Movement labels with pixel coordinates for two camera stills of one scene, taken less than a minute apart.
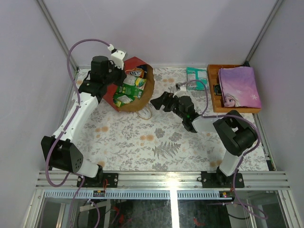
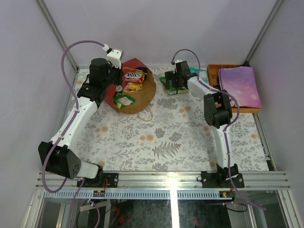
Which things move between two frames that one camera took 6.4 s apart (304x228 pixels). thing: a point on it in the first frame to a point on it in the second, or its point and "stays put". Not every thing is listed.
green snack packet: x=129 y=87 to x=173 y=91
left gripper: x=118 y=74 stays put
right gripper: x=165 y=99 to x=170 y=75
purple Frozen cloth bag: x=239 y=87 stays put
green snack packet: x=121 y=99 stays put
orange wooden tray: x=213 y=70 stays put
